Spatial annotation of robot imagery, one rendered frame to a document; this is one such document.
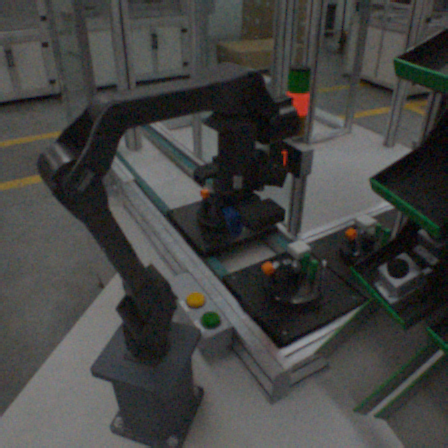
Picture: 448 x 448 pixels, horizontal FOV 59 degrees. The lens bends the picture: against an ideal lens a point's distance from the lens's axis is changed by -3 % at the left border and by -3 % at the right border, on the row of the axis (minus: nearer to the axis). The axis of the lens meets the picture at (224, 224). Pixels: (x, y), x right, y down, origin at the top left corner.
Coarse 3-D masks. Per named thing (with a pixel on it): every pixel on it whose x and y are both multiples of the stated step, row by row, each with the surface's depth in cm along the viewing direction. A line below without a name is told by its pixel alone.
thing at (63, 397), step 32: (96, 320) 102; (64, 352) 93; (96, 352) 94; (32, 384) 86; (64, 384) 86; (96, 384) 86; (32, 416) 80; (64, 416) 80; (96, 416) 80; (224, 416) 81
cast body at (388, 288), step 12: (384, 264) 58; (396, 264) 56; (408, 264) 56; (384, 276) 57; (396, 276) 55; (408, 276) 55; (420, 276) 55; (432, 276) 59; (384, 288) 59; (396, 288) 55; (408, 288) 56; (420, 288) 57; (384, 300) 59; (396, 300) 57; (408, 300) 58
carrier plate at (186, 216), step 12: (192, 204) 126; (168, 216) 123; (180, 216) 121; (192, 216) 121; (180, 228) 117; (192, 228) 116; (276, 228) 117; (192, 240) 111; (204, 240) 111; (216, 240) 111; (228, 240) 111; (240, 240) 111; (252, 240) 114; (204, 252) 107; (216, 252) 109
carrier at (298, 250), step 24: (264, 264) 103; (288, 264) 98; (312, 264) 93; (240, 288) 96; (264, 288) 93; (288, 288) 93; (312, 288) 93; (336, 288) 95; (264, 312) 89; (288, 312) 89; (312, 312) 89; (336, 312) 89; (288, 336) 84
